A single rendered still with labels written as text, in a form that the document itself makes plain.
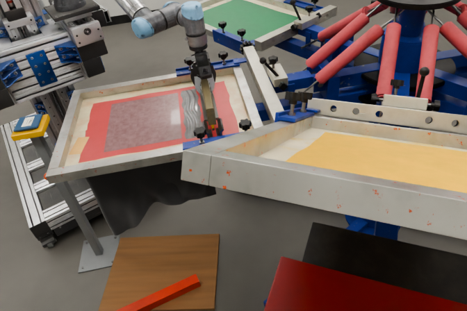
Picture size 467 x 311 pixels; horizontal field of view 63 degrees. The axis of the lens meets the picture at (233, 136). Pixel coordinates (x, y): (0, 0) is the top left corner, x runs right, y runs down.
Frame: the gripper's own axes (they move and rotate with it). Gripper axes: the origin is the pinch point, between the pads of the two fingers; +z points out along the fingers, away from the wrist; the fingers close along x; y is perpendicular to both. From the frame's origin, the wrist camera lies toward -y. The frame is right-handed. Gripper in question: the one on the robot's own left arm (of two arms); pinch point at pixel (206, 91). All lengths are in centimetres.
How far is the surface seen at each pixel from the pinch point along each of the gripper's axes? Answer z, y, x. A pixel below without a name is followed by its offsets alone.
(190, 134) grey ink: 8.0, -15.9, 9.2
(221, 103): 8.4, 2.3, -5.6
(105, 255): 103, 9, 74
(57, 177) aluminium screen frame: 6, -29, 56
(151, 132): 8.3, -10.1, 24.4
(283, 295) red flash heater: -7, -94, -7
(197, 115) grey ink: 7.7, -4.7, 5.4
